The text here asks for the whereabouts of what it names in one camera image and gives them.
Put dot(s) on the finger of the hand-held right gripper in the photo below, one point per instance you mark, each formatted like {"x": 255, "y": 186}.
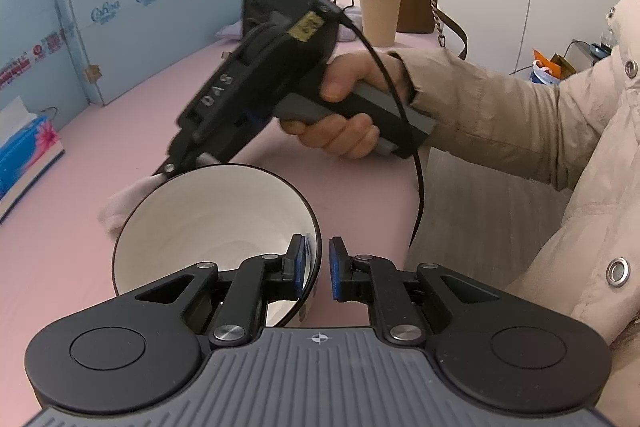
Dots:
{"x": 170, "y": 168}

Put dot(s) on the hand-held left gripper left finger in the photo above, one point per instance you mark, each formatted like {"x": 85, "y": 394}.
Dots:
{"x": 299, "y": 267}

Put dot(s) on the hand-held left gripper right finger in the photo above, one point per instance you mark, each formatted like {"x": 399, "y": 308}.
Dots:
{"x": 334, "y": 269}

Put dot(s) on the white bowl with dark rim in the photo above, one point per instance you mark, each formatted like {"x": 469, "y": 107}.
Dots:
{"x": 210, "y": 212}

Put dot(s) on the white tissue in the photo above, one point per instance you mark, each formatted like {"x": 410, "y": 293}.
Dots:
{"x": 125, "y": 207}

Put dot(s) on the person's right forearm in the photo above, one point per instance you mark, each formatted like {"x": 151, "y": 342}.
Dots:
{"x": 500, "y": 117}

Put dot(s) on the person's right hand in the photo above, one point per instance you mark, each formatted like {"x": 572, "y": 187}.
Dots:
{"x": 350, "y": 67}

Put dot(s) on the plain blue cardboard panel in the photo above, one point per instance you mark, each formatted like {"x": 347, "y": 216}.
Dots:
{"x": 150, "y": 37}

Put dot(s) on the blue floral tissue box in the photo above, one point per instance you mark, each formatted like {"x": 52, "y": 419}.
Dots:
{"x": 25, "y": 152}

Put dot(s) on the person's grey trousers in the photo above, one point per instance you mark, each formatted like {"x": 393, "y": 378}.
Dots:
{"x": 475, "y": 217}

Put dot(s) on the brown paper cup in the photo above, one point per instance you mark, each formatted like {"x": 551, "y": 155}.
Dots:
{"x": 380, "y": 22}

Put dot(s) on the blue cardboard panel red tape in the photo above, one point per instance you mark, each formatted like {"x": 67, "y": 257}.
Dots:
{"x": 30, "y": 22}

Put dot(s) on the person's beige coat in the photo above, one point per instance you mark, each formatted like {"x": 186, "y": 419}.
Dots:
{"x": 600, "y": 232}

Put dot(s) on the colourful shopping bag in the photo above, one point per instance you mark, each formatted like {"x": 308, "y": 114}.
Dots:
{"x": 547, "y": 67}

